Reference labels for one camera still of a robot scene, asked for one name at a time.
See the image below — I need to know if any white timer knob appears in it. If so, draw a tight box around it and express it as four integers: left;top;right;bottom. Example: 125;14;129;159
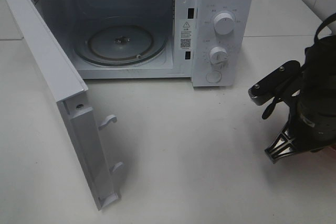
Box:
208;46;228;66

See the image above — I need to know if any upper white power knob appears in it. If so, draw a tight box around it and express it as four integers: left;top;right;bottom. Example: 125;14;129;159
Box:
213;10;235;35

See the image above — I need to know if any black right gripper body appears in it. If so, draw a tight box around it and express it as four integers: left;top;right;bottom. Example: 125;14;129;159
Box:
285;96;335;153

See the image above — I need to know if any round white door button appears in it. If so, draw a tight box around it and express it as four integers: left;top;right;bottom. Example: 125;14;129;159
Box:
206;71;222;83

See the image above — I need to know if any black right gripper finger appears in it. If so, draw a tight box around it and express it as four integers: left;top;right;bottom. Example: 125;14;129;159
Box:
264;126;302;164

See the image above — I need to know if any white microwave oven body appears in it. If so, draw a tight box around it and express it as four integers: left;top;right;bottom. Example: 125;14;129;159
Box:
33;0;251;87

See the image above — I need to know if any white warning label sticker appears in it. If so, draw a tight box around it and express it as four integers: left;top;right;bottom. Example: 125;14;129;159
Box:
178;19;195;50

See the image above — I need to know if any white microwave door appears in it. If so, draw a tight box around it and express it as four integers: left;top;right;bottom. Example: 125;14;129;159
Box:
6;0;123;210

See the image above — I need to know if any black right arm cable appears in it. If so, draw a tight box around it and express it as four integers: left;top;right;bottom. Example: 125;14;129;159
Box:
261;12;336;120

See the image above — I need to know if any glass microwave turntable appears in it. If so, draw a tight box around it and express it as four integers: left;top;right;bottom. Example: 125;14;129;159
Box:
73;17;172;67

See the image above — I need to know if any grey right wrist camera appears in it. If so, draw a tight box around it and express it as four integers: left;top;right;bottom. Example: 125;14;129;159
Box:
248;60;301;106

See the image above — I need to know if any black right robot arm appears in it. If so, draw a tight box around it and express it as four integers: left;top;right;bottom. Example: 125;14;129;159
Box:
265;36;335;163

